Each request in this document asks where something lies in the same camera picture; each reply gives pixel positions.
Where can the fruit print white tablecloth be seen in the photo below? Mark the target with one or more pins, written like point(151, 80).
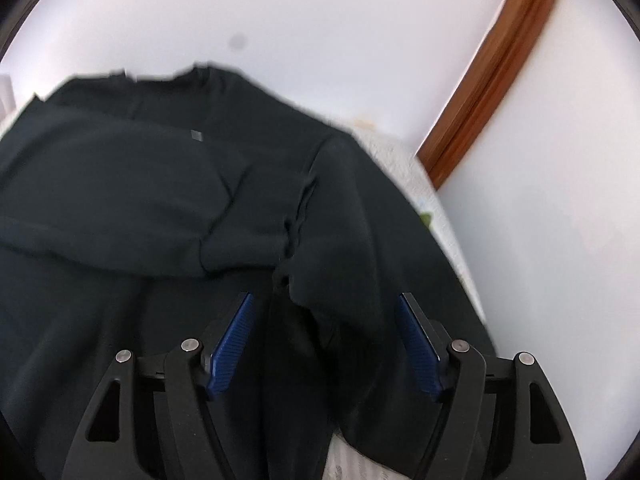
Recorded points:
point(404, 169)

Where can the brown wooden door frame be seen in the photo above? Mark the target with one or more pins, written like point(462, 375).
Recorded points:
point(493, 70)

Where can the black long-sleeve sweatshirt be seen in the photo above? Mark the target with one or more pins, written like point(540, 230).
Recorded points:
point(134, 211)

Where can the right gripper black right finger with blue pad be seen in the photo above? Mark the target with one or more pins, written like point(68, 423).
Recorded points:
point(500, 418)

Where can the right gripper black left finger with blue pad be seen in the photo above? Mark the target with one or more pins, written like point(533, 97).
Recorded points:
point(148, 418)

